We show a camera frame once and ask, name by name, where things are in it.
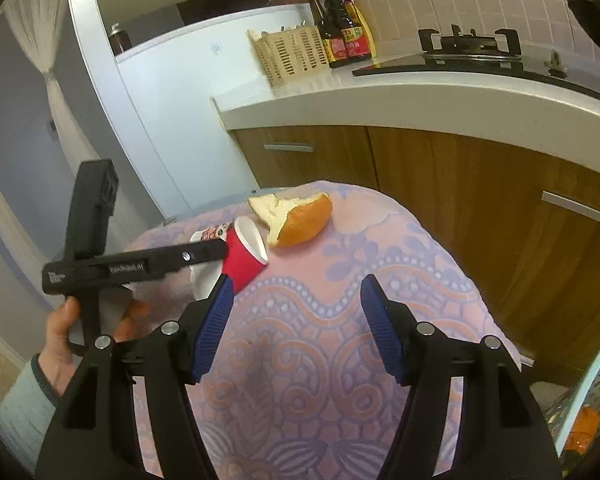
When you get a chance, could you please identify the orange paper cup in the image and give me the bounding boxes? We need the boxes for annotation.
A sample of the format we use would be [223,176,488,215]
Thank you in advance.
[564,405,600,455]

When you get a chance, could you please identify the red white paper cup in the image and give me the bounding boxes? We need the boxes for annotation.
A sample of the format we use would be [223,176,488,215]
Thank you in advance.
[189,216,268,300]

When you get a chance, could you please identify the grey sleeve forearm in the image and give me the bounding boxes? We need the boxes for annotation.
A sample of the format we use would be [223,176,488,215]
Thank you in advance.
[0,354,59,474]

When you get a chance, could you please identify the person's left hand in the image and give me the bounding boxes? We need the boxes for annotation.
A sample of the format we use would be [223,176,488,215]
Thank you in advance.
[38,296,150,396]

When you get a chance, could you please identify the teal plastic waste basket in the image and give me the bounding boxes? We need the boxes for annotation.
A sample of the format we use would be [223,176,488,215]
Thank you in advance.
[544,351,600,457]

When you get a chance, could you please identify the wooden base cabinets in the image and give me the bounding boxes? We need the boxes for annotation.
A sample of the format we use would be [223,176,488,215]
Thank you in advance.
[233,126,600,386]

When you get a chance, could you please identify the pink floral tablecloth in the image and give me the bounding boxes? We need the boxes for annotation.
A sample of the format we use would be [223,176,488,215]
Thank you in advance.
[119,179,524,480]

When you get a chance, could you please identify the white curtain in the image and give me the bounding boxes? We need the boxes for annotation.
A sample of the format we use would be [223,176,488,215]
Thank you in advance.
[0,0,84,308]

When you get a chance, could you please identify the beige utensil basket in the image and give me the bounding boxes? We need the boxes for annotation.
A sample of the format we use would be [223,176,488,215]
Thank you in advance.
[247,25,329,88]

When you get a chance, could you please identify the dark soy sauce bottle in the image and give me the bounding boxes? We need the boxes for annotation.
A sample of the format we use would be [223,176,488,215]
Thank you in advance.
[308,0,349,68]

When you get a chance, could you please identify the large sauce bottle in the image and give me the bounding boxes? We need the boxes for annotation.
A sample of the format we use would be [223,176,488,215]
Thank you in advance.
[324,0,375,62]

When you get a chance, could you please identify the black gas stove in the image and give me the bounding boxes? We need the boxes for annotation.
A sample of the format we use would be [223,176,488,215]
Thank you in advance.
[352,25,600,100]

